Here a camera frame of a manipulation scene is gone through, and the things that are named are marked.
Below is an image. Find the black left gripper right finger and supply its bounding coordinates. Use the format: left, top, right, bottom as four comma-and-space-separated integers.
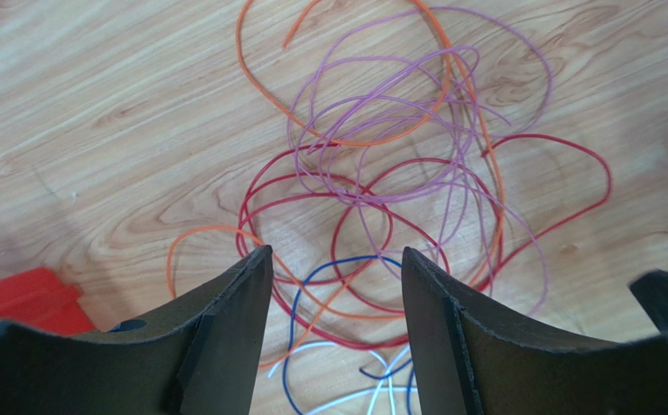
402, 248, 668, 414

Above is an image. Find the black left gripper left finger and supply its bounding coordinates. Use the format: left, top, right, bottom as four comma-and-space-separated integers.
0, 246, 273, 414

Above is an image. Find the orange cable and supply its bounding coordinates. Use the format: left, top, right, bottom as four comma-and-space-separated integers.
166, 0, 507, 369

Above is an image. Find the red cable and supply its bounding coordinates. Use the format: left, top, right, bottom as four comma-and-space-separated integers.
235, 133, 614, 351

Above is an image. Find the pink cable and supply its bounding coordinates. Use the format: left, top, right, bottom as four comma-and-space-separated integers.
286, 5, 555, 316

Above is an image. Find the red plastic bin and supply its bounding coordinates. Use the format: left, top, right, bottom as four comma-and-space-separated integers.
0, 267, 96, 335

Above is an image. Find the blue cable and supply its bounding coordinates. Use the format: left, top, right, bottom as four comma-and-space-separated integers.
281, 255, 418, 415

